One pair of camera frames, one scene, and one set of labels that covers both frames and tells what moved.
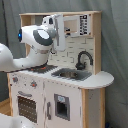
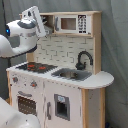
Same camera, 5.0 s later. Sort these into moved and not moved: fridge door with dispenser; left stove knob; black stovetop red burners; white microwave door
Moved: white microwave door
Not moved: black stovetop red burners; left stove knob; fridge door with dispenser
